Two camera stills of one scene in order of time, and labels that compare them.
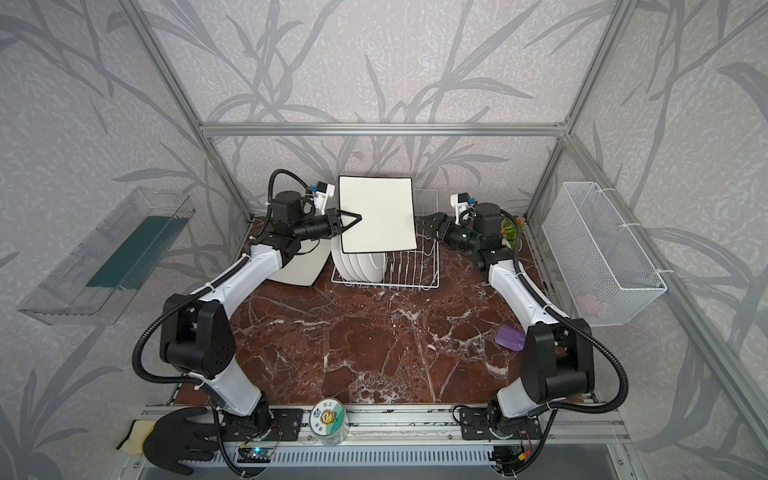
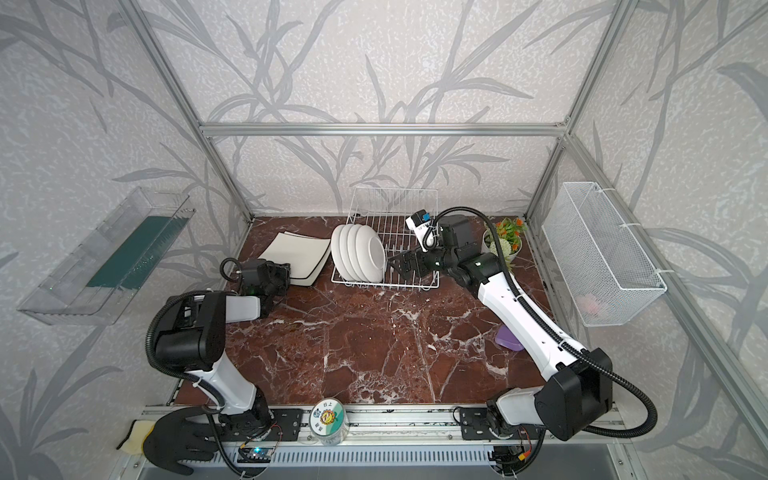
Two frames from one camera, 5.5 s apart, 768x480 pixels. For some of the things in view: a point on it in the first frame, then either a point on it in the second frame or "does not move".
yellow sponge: [139, 431] does not move
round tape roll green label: [329, 421] does not move
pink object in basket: [587, 303] does not move
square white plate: [386, 207] to [302, 253]
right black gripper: [445, 228] to [411, 264]
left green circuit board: [254, 455] does not move
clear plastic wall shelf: [95, 283] does not move
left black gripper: [333, 222] to [278, 276]
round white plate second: [348, 268] does not move
